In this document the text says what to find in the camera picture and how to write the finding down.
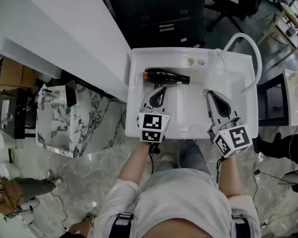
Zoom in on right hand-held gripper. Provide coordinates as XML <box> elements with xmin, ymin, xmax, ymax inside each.
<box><xmin>202</xmin><ymin>89</ymin><xmax>253</xmax><ymax>159</ymax></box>

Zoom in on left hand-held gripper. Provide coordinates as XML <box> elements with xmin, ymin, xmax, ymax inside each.
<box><xmin>137</xmin><ymin>86</ymin><xmax>172</xmax><ymax>144</ymax></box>

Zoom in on black hair dryer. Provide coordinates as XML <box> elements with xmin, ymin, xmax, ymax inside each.
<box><xmin>143</xmin><ymin>68</ymin><xmax>191</xmax><ymax>107</ymax></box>

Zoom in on white sink basin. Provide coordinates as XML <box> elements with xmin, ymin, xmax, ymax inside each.
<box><xmin>125</xmin><ymin>47</ymin><xmax>259</xmax><ymax>140</ymax></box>
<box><xmin>282</xmin><ymin>68</ymin><xmax>298</xmax><ymax>127</ymax></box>

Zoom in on person's right forearm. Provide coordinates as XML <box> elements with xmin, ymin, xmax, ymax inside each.
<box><xmin>218</xmin><ymin>155</ymin><xmax>245</xmax><ymax>198</ymax></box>

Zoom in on person's left forearm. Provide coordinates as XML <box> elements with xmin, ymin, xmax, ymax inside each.
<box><xmin>118</xmin><ymin>141</ymin><xmax>155</xmax><ymax>186</ymax></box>

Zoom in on black metal stand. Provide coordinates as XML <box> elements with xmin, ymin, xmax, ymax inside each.
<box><xmin>257</xmin><ymin>72</ymin><xmax>293</xmax><ymax>127</ymax></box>

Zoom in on person's blue jeans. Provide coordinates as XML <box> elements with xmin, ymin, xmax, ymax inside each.
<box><xmin>153</xmin><ymin>140</ymin><xmax>212</xmax><ymax>176</ymax></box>

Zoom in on marble pattern cabinet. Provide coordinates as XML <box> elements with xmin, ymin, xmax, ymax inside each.
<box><xmin>35</xmin><ymin>83</ymin><xmax>126</xmax><ymax>160</ymax></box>

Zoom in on black phone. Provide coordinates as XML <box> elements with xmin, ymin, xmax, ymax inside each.
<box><xmin>65</xmin><ymin>80</ymin><xmax>79</xmax><ymax>109</ymax></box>

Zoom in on black drawer cabinet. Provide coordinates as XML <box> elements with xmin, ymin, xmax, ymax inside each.
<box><xmin>103</xmin><ymin>0</ymin><xmax>207</xmax><ymax>50</ymax></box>

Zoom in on person's white shirt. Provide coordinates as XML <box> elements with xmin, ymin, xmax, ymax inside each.
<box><xmin>93</xmin><ymin>169</ymin><xmax>262</xmax><ymax>238</ymax></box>

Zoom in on chrome faucet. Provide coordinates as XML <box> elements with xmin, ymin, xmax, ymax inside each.
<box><xmin>37</xmin><ymin>88</ymin><xmax>59</xmax><ymax>110</ymax></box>

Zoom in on black office chair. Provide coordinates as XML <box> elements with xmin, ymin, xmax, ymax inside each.
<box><xmin>203</xmin><ymin>0</ymin><xmax>264</xmax><ymax>33</ymax></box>

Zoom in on wooden table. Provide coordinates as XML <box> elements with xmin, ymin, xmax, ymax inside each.
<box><xmin>257</xmin><ymin>0</ymin><xmax>298</xmax><ymax>69</ymax></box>

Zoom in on black side table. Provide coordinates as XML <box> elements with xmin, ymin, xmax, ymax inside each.
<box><xmin>0</xmin><ymin>88</ymin><xmax>38</xmax><ymax>140</ymax></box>

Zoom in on cardboard box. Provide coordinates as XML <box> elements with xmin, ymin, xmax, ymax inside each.
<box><xmin>0</xmin><ymin>58</ymin><xmax>37</xmax><ymax>91</ymax></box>

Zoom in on white flexible hose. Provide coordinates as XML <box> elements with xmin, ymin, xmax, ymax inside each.
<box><xmin>214</xmin><ymin>32</ymin><xmax>263</xmax><ymax>94</ymax></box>

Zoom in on black floor cable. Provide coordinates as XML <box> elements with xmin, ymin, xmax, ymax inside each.
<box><xmin>252</xmin><ymin>169</ymin><xmax>293</xmax><ymax>227</ymax></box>
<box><xmin>51</xmin><ymin>192</ymin><xmax>68</xmax><ymax>232</ymax></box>

